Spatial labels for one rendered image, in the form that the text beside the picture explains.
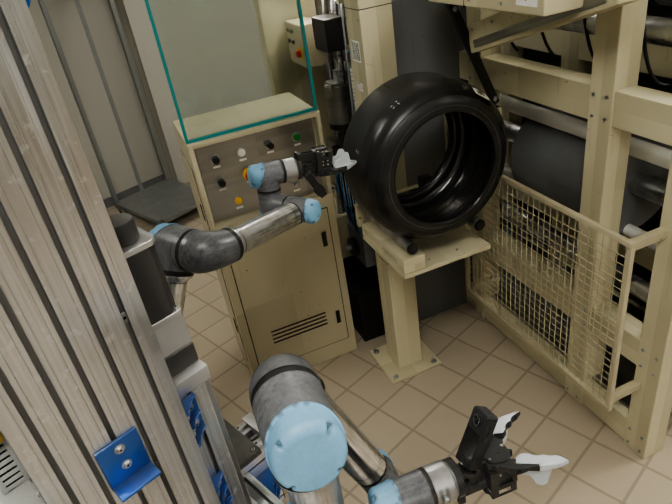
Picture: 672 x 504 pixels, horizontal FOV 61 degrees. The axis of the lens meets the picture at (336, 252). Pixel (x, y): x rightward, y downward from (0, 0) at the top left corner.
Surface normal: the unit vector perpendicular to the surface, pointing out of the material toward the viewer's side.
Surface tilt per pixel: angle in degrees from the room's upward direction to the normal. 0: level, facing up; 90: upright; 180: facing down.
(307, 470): 82
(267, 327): 90
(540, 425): 0
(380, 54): 90
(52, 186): 90
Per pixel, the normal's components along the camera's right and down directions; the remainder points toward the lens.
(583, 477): -0.14, -0.85
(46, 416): 0.70, 0.28
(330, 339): 0.38, 0.43
